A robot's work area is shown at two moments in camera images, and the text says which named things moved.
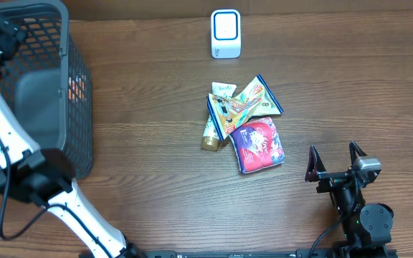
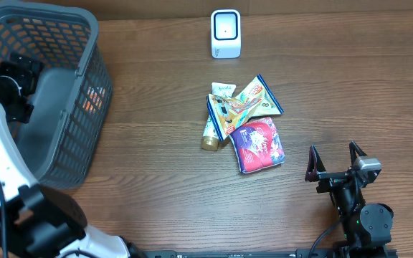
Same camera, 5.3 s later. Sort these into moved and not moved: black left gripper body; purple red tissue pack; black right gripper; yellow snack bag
Moved: black left gripper body
Not moved: purple red tissue pack; black right gripper; yellow snack bag
